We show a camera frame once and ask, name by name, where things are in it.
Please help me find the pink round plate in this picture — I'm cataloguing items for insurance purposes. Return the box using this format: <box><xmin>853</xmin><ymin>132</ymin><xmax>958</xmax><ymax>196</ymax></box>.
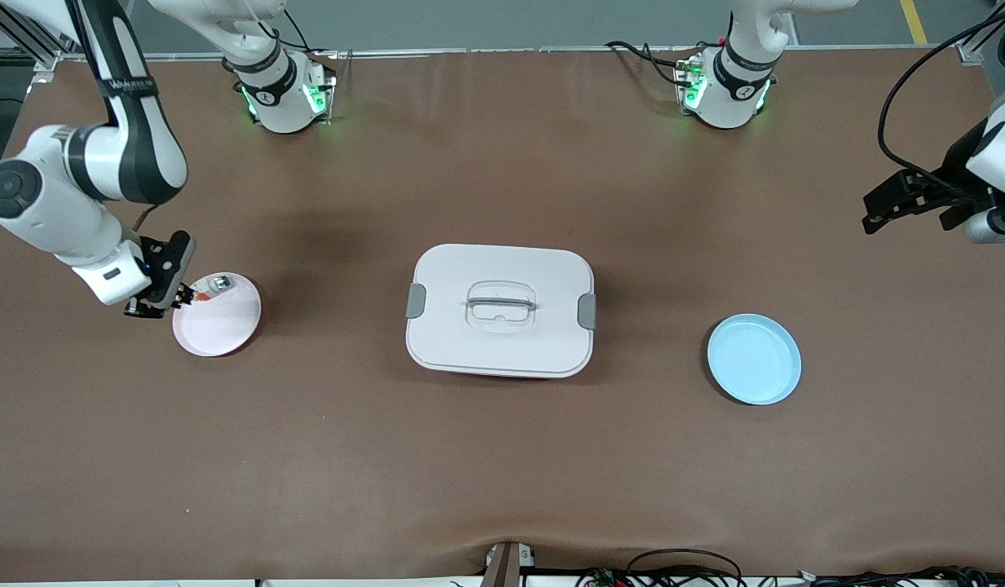
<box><xmin>172</xmin><ymin>271</ymin><xmax>262</xmax><ymax>358</ymax></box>

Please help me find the blue round plate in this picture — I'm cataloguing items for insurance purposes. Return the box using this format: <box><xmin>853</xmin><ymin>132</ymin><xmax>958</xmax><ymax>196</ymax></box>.
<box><xmin>707</xmin><ymin>313</ymin><xmax>802</xmax><ymax>406</ymax></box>

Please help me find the white lidded storage box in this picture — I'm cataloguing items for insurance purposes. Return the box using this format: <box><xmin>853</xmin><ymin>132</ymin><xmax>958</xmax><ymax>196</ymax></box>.
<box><xmin>405</xmin><ymin>243</ymin><xmax>597</xmax><ymax>380</ymax></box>

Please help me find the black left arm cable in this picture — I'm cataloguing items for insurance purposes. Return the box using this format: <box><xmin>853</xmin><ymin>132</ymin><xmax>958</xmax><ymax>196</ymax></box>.
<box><xmin>877</xmin><ymin>0</ymin><xmax>1005</xmax><ymax>192</ymax></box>

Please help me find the aluminium frame profile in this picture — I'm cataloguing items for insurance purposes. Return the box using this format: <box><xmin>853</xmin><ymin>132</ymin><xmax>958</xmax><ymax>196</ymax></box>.
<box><xmin>0</xmin><ymin>0</ymin><xmax>91</xmax><ymax>73</ymax></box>
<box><xmin>956</xmin><ymin>0</ymin><xmax>1005</xmax><ymax>66</ymax></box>

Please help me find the black base cable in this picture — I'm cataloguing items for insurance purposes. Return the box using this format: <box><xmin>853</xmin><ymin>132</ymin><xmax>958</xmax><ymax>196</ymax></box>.
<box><xmin>258</xmin><ymin>7</ymin><xmax>340</xmax><ymax>60</ymax></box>
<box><xmin>606</xmin><ymin>39</ymin><xmax>699</xmax><ymax>89</ymax></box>

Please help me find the black cable bundle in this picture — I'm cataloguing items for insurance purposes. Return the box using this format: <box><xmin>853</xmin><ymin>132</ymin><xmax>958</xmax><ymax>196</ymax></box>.
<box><xmin>575</xmin><ymin>548</ymin><xmax>1005</xmax><ymax>587</ymax></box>

